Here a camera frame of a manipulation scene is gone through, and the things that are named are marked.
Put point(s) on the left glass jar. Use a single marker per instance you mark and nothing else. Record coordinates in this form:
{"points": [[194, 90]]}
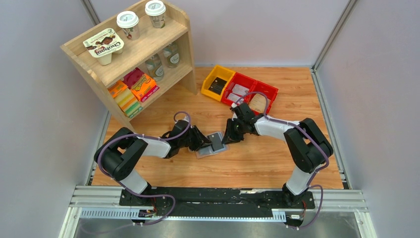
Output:
{"points": [[155, 67]]}

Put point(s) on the colourful sponge stack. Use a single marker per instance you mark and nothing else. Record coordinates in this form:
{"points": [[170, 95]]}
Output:
{"points": [[125, 99]]}

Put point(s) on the middle red plastic bin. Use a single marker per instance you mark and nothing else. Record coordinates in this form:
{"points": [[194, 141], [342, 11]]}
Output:
{"points": [[240, 79]]}

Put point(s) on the right paper coffee cup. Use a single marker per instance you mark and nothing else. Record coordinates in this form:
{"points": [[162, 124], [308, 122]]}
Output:
{"points": [[156, 9]]}

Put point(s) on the magenta snack box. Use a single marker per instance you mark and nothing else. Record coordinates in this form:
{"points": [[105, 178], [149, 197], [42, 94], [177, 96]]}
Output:
{"points": [[133, 77]]}

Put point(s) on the black cards in bin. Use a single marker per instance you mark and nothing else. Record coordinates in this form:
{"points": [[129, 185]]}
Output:
{"points": [[217, 85]]}

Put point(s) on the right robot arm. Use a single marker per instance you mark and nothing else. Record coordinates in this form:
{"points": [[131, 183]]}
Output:
{"points": [[309, 148]]}

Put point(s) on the Chobani yogurt cup pack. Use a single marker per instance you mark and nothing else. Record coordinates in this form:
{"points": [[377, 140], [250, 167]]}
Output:
{"points": [[102, 45]]}

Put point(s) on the red plastic bin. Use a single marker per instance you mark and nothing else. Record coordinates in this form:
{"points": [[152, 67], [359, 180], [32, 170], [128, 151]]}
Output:
{"points": [[268, 90], [240, 79]]}

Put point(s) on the orange snack box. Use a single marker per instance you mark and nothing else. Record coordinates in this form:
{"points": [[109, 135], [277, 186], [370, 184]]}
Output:
{"points": [[143, 88]]}

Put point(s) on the tan cards in bin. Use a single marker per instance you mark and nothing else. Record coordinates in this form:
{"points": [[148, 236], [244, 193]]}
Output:
{"points": [[258, 103]]}

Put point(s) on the left paper coffee cup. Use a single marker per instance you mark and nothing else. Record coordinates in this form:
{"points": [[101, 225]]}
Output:
{"points": [[128, 21]]}

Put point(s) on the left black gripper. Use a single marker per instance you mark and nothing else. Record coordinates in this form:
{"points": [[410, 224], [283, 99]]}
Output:
{"points": [[200, 139]]}

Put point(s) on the right glass jar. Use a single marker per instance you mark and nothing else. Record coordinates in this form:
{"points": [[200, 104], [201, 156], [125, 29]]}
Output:
{"points": [[171, 55]]}

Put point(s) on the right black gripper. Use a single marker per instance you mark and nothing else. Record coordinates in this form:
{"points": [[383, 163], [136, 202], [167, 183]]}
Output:
{"points": [[230, 137]]}

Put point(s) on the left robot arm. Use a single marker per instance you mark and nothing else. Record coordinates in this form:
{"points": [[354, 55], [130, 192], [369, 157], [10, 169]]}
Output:
{"points": [[118, 157]]}

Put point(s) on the paper coffee cup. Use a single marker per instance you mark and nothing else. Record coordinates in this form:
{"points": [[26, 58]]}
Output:
{"points": [[156, 9], [128, 21]]}

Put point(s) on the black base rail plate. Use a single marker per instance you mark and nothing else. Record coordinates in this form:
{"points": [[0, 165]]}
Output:
{"points": [[217, 202]]}

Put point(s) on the right red plastic bin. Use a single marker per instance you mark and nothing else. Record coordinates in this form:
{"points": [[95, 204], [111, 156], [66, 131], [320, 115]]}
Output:
{"points": [[268, 90]]}

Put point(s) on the beige card holder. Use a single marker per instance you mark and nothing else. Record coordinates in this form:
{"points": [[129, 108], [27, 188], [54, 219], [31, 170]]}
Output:
{"points": [[205, 152]]}

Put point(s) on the glass jar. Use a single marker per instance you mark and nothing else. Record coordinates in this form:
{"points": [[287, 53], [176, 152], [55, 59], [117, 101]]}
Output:
{"points": [[171, 55], [155, 67]]}

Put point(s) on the yellow plastic bin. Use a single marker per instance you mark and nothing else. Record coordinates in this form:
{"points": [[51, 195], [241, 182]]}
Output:
{"points": [[217, 71]]}

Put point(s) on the white cards in bin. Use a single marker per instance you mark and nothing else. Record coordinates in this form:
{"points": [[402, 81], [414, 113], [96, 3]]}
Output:
{"points": [[237, 92]]}

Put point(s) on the dark grey credit card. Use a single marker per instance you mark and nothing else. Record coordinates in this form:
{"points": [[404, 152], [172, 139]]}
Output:
{"points": [[216, 142]]}

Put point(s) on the wooden shelf unit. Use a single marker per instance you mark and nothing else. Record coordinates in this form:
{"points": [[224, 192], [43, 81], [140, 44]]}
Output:
{"points": [[152, 41]]}

